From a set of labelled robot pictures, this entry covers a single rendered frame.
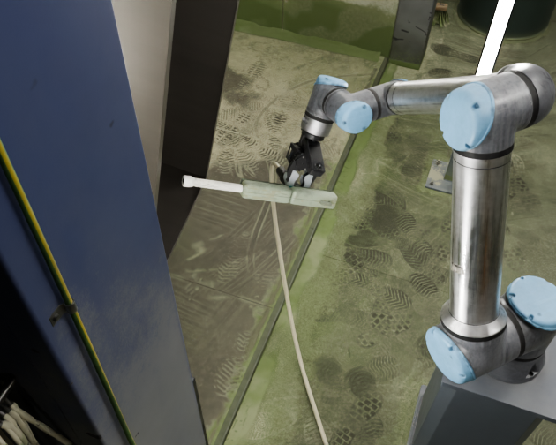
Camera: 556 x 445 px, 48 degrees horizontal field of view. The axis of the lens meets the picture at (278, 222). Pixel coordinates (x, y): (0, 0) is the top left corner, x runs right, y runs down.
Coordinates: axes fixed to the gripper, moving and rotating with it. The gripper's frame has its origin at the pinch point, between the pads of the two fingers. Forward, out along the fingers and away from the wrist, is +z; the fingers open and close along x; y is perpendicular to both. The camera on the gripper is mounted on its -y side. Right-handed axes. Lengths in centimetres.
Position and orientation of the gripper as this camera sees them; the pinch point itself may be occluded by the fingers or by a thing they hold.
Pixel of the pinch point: (294, 193)
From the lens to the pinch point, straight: 192.0
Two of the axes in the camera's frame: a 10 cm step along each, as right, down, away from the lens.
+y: -3.2, -5.1, 8.0
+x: -9.0, -1.1, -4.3
